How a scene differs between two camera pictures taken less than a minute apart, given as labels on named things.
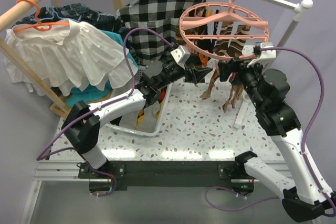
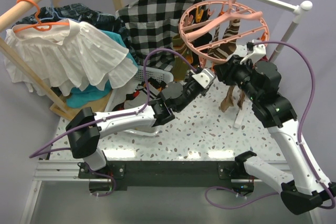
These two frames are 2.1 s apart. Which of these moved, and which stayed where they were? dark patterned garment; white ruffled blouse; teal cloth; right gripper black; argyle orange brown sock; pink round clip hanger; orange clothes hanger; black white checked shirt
Moved: argyle orange brown sock; pink round clip hanger
Stayed: right gripper black; black white checked shirt; teal cloth; orange clothes hanger; white ruffled blouse; dark patterned garment
